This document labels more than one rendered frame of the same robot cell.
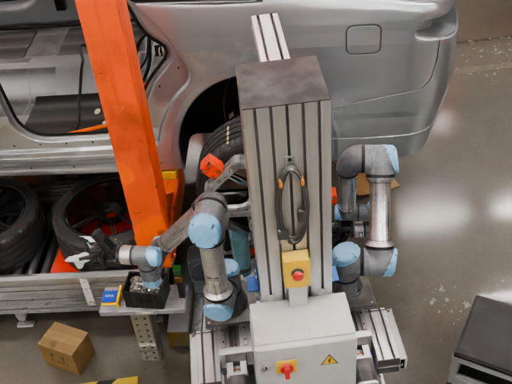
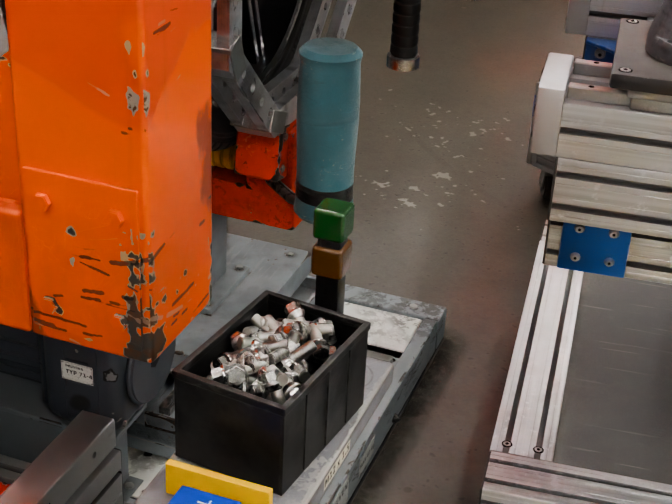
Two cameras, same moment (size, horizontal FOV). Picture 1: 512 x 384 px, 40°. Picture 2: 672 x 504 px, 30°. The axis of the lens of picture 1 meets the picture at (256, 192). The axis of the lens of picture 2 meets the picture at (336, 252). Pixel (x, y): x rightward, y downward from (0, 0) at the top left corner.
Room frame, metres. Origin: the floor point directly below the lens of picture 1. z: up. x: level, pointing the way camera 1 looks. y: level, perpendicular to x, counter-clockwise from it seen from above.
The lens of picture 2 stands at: (2.04, 1.70, 1.33)
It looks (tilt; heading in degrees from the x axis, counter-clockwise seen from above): 29 degrees down; 285
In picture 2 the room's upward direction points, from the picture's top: 3 degrees clockwise
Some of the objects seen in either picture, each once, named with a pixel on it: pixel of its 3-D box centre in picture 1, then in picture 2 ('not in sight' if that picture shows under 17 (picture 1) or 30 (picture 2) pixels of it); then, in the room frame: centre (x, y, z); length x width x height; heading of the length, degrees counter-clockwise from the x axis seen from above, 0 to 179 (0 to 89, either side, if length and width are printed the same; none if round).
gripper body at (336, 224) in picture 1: (340, 228); not in sight; (2.34, -0.37, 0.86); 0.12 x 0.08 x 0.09; 86
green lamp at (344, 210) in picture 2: (177, 270); (333, 220); (2.39, 0.42, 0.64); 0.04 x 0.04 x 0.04; 86
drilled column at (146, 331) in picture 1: (146, 328); not in sight; (2.41, 0.64, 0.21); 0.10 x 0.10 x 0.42; 86
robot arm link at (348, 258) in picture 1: (347, 260); not in sight; (2.02, -0.35, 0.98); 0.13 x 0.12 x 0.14; 81
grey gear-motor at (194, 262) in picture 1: (207, 253); (31, 361); (2.88, 0.31, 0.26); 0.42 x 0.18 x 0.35; 176
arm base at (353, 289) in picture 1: (345, 280); not in sight; (2.02, -0.34, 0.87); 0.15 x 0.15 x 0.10
